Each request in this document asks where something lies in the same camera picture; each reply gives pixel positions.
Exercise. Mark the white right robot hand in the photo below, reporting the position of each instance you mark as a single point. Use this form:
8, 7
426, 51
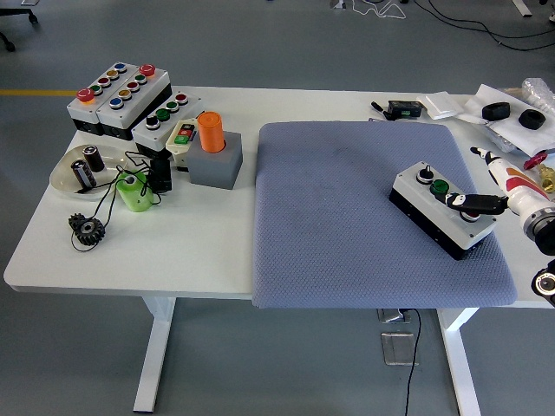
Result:
516, 182

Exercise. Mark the four-button control box with red button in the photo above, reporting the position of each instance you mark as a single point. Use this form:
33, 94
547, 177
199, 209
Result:
414, 184

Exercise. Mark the four-button control box with amber button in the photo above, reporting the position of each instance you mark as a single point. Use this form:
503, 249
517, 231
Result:
145, 134

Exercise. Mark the five-button box with emergency stop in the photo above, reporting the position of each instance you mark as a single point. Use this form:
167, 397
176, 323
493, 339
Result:
130, 104
84, 113

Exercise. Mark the clear plastic bag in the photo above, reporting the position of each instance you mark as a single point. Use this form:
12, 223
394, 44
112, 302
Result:
498, 138

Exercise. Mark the white foam sheet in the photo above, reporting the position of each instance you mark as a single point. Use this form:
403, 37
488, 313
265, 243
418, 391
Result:
513, 130

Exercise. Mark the clear bubble wrap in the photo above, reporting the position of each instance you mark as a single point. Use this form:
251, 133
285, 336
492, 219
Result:
539, 93

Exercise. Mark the black panel meter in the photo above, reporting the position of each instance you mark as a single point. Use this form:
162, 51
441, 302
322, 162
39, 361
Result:
405, 108

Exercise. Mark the black marker pen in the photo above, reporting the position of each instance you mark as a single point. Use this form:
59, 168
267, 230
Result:
379, 108

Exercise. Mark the grey-blue textured mat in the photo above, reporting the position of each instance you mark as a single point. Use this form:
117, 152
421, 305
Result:
338, 216

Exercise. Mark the metal floor socket box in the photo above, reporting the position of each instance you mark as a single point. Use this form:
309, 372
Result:
390, 315

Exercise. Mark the white table leg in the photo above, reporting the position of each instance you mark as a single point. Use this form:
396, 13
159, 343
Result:
154, 355
461, 368

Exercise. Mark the metal floor socket plate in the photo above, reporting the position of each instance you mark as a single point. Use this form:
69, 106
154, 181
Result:
396, 349

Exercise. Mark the grey square block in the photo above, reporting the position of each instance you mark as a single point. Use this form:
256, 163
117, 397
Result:
214, 169

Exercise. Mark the orange cylinder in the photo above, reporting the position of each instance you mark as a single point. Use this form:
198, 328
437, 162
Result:
210, 132

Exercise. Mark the small black cylindrical device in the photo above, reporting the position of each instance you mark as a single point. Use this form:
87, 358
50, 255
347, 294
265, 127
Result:
160, 173

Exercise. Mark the green cylinder spool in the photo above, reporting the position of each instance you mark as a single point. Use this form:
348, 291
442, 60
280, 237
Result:
134, 195

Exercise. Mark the black cylindrical capacitor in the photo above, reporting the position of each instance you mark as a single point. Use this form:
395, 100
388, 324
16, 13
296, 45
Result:
94, 159
83, 174

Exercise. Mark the black metal gear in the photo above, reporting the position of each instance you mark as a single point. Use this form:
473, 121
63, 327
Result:
89, 232

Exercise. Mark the clear glass dish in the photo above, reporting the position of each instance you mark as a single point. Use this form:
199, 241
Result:
63, 175

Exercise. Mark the black office chair base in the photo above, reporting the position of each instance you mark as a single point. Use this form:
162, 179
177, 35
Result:
17, 13

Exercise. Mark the cream switch with red green keys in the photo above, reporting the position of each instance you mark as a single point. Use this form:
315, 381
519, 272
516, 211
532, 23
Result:
180, 141

